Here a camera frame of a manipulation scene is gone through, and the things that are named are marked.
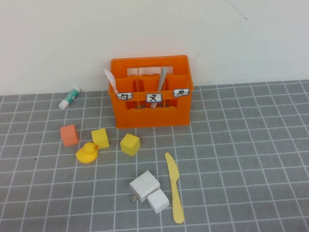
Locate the grey grid table mat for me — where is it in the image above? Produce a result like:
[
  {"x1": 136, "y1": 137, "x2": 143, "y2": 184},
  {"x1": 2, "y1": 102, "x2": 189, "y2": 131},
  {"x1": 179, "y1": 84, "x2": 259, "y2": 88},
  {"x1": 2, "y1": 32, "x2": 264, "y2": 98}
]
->
[{"x1": 0, "y1": 79, "x2": 309, "y2": 232}]

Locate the paper label fork character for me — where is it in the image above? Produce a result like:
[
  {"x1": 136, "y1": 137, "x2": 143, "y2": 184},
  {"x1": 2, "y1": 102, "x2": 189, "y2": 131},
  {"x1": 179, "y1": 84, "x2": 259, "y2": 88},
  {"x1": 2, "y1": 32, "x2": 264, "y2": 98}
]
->
[{"x1": 146, "y1": 92, "x2": 163, "y2": 102}]

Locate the orange foam cube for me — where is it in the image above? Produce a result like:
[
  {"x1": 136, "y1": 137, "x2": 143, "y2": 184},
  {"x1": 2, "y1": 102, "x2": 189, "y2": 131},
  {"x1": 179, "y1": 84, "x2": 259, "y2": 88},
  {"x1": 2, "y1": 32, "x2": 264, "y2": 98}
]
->
[{"x1": 60, "y1": 124, "x2": 80, "y2": 147}]

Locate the yellow rubber duck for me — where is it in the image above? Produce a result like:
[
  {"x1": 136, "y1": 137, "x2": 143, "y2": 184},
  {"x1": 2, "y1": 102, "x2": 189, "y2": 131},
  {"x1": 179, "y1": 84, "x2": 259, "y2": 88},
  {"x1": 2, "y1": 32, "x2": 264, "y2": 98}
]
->
[{"x1": 75, "y1": 142, "x2": 99, "y2": 164}]

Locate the pink plastic spoon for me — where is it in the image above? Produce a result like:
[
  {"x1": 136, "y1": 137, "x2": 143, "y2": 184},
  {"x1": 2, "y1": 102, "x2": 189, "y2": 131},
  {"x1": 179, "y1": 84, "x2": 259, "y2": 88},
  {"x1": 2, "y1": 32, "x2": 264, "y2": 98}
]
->
[{"x1": 103, "y1": 68, "x2": 119, "y2": 94}]

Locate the white charger plug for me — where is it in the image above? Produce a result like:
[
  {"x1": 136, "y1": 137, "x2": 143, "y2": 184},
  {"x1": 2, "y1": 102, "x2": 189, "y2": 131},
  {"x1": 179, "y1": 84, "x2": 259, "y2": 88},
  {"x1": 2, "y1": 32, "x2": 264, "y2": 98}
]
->
[{"x1": 129, "y1": 170, "x2": 161, "y2": 203}]

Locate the orange plastic cutlery holder crate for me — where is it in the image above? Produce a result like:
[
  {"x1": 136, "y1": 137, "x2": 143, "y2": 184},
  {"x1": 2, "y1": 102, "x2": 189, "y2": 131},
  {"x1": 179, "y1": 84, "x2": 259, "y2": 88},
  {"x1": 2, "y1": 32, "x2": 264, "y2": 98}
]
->
[{"x1": 108, "y1": 54, "x2": 195, "y2": 129}]

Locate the small white cube adapter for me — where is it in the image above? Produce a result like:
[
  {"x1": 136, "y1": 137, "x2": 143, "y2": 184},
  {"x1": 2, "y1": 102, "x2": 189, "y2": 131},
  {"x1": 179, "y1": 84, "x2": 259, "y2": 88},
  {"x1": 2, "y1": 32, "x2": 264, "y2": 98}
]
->
[{"x1": 147, "y1": 188, "x2": 170, "y2": 214}]

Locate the white green glue stick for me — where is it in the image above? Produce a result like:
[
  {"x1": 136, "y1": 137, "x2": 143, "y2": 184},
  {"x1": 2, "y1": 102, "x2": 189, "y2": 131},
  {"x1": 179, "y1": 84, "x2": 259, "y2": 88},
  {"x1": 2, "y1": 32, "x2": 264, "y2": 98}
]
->
[{"x1": 58, "y1": 86, "x2": 82, "y2": 110}]

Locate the grey plastic fork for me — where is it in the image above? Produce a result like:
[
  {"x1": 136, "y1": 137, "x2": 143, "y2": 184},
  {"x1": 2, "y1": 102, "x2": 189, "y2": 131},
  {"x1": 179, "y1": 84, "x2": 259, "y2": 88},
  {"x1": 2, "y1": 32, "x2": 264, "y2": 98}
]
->
[{"x1": 149, "y1": 67, "x2": 168, "y2": 109}]

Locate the paper label spoon character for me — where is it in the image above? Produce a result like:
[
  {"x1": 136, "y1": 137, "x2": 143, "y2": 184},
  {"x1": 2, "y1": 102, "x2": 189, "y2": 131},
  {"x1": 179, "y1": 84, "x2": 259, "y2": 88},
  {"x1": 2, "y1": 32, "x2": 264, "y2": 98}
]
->
[{"x1": 116, "y1": 91, "x2": 134, "y2": 101}]

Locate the yellow plastic knife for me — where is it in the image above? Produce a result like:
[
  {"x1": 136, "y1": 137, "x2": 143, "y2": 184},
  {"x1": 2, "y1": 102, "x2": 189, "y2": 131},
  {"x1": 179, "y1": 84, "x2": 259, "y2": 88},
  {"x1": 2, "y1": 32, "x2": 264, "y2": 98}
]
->
[{"x1": 165, "y1": 152, "x2": 185, "y2": 224}]

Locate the notched yellow foam cube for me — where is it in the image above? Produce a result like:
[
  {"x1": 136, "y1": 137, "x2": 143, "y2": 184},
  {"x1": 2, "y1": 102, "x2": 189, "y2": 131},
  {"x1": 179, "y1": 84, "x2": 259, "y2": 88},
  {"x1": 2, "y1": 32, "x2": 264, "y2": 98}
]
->
[{"x1": 120, "y1": 133, "x2": 141, "y2": 157}]

